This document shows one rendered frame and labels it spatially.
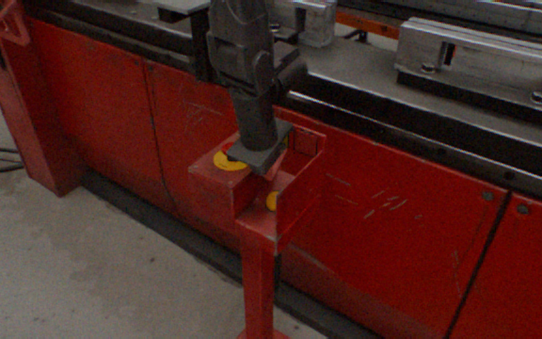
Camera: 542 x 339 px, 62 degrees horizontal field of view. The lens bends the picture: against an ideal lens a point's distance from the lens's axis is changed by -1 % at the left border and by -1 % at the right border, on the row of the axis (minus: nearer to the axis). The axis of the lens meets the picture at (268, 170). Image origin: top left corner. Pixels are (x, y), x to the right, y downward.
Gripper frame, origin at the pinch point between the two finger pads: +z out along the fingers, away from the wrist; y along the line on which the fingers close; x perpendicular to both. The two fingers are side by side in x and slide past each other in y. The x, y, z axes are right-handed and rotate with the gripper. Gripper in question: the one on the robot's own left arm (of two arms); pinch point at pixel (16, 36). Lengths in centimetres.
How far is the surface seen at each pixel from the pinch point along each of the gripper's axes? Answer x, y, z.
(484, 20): -71, -51, 44
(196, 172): -1.3, -29.5, 25.4
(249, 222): 0, -41, 33
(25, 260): 49, 58, 87
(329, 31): -47, -26, 34
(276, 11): -44, -14, 29
